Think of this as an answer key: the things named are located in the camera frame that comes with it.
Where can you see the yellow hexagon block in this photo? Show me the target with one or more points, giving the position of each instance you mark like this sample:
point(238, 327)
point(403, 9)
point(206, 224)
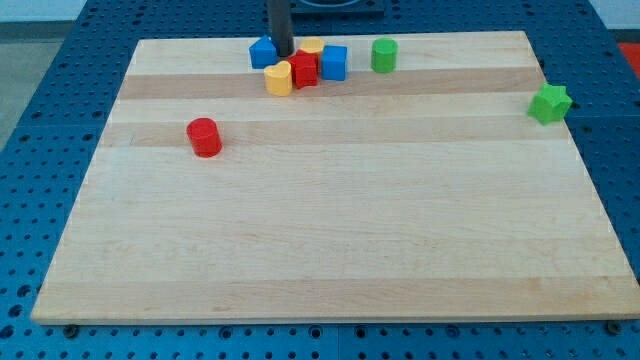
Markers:
point(312, 45)

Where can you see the wooden board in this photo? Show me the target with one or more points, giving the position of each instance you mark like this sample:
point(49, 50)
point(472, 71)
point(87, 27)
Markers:
point(424, 195)

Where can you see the yellow heart block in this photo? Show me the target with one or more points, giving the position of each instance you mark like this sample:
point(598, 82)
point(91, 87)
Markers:
point(278, 79)

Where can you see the red star block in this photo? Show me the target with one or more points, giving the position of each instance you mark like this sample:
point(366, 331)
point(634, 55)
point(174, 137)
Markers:
point(304, 68)

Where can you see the blue cube block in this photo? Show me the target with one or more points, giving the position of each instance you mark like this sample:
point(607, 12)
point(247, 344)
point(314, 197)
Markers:
point(334, 63)

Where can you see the red cylinder block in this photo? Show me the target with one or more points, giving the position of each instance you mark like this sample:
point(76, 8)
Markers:
point(204, 137)

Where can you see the blue triangular block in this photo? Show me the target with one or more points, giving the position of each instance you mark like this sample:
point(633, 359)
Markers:
point(263, 53)

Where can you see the green cylinder block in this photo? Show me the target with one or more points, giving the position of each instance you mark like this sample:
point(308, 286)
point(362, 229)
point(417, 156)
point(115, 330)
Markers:
point(384, 55)

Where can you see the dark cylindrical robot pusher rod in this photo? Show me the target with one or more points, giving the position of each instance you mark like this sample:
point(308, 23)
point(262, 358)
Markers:
point(281, 26)

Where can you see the green star block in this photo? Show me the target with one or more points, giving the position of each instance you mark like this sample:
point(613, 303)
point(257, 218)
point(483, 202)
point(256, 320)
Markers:
point(550, 104)

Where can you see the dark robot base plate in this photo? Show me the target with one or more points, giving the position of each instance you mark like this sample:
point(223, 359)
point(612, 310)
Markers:
point(338, 7)

